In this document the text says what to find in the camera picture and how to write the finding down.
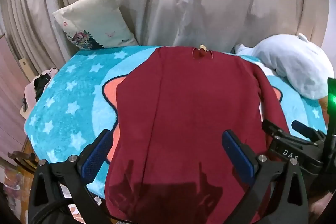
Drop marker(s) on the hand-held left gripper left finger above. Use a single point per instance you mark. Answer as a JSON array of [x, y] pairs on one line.
[[97, 153]]

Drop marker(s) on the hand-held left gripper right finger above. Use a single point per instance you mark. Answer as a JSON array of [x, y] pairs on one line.
[[239, 158]]

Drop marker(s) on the wooden board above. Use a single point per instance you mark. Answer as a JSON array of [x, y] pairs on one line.
[[26, 65]]

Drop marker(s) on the blue star printed blanket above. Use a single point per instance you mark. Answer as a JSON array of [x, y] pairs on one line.
[[76, 108]]

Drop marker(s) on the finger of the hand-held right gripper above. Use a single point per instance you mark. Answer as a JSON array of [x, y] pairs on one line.
[[304, 129], [288, 151]]

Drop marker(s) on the pale blue plush toy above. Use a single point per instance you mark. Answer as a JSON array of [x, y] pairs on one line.
[[291, 64]]

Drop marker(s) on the wooden furniture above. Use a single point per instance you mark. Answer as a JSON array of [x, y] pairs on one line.
[[22, 161]]

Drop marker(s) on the black cloth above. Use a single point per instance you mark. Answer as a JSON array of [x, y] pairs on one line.
[[40, 86]]

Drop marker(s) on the cream floral printed pillow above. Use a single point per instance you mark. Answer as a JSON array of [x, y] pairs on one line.
[[94, 22]]

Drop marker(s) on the dark red sweater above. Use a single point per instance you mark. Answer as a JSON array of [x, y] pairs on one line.
[[189, 108]]

